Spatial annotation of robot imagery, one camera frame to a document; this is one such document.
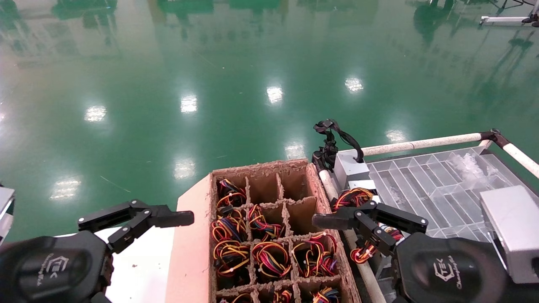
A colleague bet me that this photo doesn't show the white crumpled plastic scrap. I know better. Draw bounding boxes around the white crumpled plastic scrap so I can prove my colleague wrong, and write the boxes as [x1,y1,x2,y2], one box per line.
[457,152,487,179]

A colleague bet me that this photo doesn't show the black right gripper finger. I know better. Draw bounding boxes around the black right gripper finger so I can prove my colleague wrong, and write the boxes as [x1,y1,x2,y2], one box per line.
[355,210,399,258]
[312,201,429,234]

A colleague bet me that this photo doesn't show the white metal base bar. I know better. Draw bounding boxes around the white metal base bar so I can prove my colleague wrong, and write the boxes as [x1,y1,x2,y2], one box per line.
[480,15,532,27]

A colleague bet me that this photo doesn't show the grey power supply black cables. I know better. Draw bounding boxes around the grey power supply black cables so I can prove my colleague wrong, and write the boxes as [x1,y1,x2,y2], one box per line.
[312,119,372,191]

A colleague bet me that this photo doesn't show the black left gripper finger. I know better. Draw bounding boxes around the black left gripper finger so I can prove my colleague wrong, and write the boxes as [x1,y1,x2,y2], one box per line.
[108,210,160,254]
[77,199,195,232]

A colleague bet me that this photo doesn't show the white frame pipe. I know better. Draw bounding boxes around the white frame pipe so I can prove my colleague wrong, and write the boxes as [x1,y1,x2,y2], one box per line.
[339,133,483,157]
[501,142,539,179]
[318,168,386,303]

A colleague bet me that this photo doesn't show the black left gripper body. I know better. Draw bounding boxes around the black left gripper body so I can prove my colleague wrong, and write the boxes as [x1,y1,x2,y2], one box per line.
[0,231,115,303]

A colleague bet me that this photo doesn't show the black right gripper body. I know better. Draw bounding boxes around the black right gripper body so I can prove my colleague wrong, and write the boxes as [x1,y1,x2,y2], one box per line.
[395,233,516,303]

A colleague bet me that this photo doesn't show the brown cardboard divider box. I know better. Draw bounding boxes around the brown cardboard divider box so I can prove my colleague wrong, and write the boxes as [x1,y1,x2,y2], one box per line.
[165,159,363,303]

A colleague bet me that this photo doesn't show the black pipe corner joint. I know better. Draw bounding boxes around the black pipe corner joint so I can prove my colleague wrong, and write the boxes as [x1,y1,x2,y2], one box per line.
[479,128,512,149]

